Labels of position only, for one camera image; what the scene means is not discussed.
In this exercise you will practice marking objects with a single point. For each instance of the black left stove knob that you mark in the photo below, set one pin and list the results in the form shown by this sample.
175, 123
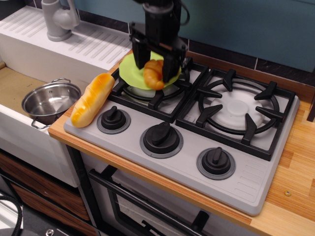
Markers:
113, 121

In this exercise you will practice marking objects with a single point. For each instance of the wooden drawer fronts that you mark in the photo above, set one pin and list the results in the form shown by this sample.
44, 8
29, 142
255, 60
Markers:
46, 194

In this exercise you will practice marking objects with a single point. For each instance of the black left burner grate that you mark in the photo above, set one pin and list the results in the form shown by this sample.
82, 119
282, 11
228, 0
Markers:
166, 110

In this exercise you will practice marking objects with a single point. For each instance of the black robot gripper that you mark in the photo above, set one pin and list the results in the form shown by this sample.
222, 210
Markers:
160, 32

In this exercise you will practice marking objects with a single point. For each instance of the small steel pot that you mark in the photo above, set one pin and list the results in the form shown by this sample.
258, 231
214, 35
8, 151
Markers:
45, 104

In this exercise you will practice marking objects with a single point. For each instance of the white burner cap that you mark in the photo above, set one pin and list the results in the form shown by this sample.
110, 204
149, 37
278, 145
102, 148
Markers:
169, 92
235, 105

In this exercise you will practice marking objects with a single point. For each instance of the toy oven door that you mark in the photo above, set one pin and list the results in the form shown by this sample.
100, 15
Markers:
137, 208

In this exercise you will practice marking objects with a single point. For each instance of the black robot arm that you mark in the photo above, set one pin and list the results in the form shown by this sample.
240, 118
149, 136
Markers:
185, 15

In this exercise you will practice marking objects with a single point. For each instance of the white left burner cap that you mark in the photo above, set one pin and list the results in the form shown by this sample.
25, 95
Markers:
169, 92

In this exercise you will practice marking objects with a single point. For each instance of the toy bread loaf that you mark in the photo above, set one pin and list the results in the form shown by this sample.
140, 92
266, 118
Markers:
92, 100

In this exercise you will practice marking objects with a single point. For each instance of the black middle stove knob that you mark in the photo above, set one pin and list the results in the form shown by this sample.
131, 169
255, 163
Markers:
161, 141

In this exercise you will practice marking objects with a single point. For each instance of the grey toy faucet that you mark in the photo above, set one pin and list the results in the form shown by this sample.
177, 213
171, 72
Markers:
59, 22

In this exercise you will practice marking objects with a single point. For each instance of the orange toy croissant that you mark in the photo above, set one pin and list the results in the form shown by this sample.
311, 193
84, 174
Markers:
152, 74

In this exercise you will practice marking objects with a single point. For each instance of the light green plastic plate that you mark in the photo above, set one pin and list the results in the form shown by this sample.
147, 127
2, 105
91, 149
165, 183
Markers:
133, 76

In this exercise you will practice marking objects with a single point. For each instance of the black burner grate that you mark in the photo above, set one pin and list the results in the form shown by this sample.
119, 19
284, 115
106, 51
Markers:
166, 110
278, 105

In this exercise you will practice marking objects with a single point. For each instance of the grey toy stove top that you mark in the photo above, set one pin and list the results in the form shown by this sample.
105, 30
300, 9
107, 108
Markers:
245, 190

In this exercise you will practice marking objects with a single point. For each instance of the black right burner grate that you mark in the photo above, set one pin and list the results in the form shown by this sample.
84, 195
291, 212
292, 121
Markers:
278, 105

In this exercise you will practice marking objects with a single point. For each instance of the white right burner cap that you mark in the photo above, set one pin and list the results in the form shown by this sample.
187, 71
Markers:
235, 105

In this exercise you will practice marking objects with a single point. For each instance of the black right stove knob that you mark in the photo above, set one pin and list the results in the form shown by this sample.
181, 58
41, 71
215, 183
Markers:
216, 163

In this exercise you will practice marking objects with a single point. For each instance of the black stove knob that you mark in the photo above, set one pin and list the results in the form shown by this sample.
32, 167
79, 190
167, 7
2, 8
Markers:
161, 141
216, 163
113, 121

